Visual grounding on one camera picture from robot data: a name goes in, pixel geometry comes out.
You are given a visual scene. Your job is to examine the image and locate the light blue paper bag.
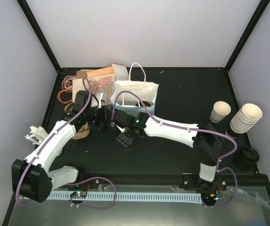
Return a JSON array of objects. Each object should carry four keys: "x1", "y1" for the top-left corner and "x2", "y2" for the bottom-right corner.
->
[{"x1": 110, "y1": 73, "x2": 159, "y2": 116}]

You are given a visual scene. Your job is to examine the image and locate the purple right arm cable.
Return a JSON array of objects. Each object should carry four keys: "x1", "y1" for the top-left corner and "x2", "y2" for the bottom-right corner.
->
[{"x1": 110, "y1": 91, "x2": 238, "y2": 210}]

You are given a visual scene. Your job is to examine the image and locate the light blue cable duct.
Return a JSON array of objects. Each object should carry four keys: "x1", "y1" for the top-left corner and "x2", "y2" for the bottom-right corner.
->
[{"x1": 47, "y1": 191, "x2": 202, "y2": 204}]

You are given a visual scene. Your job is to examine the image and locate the rubber bands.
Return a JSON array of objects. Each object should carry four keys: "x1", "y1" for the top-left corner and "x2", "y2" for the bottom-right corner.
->
[{"x1": 57, "y1": 75, "x2": 76, "y2": 104}]

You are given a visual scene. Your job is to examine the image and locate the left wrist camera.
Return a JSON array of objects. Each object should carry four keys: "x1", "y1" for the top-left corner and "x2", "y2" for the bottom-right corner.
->
[{"x1": 95, "y1": 92, "x2": 106, "y2": 108}]

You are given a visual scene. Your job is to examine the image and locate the stack of black lids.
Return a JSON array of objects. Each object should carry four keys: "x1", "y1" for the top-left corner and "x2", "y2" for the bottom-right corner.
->
[{"x1": 234, "y1": 147, "x2": 260, "y2": 171}]

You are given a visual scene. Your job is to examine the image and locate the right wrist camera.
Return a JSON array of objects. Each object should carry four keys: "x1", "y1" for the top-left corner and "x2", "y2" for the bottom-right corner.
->
[{"x1": 115, "y1": 124, "x2": 126, "y2": 133}]

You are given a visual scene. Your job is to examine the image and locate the illustrated greeting card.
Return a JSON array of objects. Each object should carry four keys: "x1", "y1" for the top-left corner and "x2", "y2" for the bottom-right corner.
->
[{"x1": 72, "y1": 73, "x2": 115, "y2": 105}]

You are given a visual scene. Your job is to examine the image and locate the white plastic cutlery pile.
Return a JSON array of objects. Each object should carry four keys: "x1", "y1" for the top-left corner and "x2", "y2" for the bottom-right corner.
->
[{"x1": 24, "y1": 126, "x2": 48, "y2": 150}]

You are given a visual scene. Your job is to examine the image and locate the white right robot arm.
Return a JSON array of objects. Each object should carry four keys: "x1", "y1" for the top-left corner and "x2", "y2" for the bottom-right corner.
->
[{"x1": 111, "y1": 110, "x2": 223, "y2": 190}]

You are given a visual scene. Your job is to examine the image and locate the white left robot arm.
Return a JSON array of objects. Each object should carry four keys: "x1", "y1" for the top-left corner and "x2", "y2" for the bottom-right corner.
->
[{"x1": 11, "y1": 90, "x2": 111, "y2": 206}]

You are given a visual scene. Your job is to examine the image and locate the brown cardboard sleeve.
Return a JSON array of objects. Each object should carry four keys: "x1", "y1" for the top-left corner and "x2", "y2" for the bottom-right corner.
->
[{"x1": 76, "y1": 69, "x2": 91, "y2": 79}]

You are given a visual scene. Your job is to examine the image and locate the black lid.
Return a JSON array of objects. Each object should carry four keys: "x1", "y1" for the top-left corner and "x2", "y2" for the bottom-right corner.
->
[{"x1": 139, "y1": 101, "x2": 154, "y2": 107}]

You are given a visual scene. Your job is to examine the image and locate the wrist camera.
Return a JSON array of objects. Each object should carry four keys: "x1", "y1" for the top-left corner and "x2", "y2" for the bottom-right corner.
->
[
  {"x1": 95, "y1": 92, "x2": 106, "y2": 108},
  {"x1": 115, "y1": 124, "x2": 126, "y2": 133}
]

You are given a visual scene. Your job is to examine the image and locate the stack of white paper cups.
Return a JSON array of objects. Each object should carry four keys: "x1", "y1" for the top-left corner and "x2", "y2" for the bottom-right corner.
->
[{"x1": 225, "y1": 103, "x2": 263, "y2": 139}]

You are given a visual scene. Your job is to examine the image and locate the brown pulp cup carrier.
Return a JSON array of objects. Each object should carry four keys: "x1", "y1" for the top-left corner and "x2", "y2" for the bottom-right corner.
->
[{"x1": 64, "y1": 103, "x2": 90, "y2": 140}]

